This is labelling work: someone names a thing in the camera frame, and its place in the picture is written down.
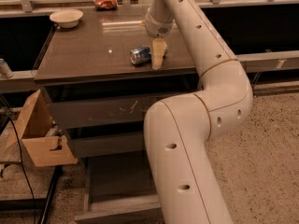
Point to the grey metal railing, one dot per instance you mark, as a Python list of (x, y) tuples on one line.
[(254, 62)]

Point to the crumpled orange snack bag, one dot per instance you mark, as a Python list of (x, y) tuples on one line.
[(105, 4)]

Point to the silver can on ledge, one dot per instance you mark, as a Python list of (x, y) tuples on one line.
[(5, 71)]

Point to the grey middle drawer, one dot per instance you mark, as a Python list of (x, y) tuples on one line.
[(106, 145)]

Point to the grey drawer cabinet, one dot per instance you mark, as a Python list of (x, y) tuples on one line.
[(91, 61)]

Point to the grey top drawer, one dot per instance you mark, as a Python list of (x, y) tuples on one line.
[(95, 112)]

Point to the white ceramic bowl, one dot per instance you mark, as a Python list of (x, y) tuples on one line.
[(66, 18)]

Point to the blue silver redbull can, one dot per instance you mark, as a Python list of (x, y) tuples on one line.
[(140, 55)]

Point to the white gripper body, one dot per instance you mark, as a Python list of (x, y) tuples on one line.
[(158, 28)]

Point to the grey open bottom drawer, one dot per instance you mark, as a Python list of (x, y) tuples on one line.
[(119, 188)]

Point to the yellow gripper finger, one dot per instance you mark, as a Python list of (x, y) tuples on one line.
[(158, 51)]

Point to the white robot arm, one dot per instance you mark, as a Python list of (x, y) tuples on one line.
[(176, 128)]

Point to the open cardboard box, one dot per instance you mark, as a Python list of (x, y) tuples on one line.
[(35, 129)]

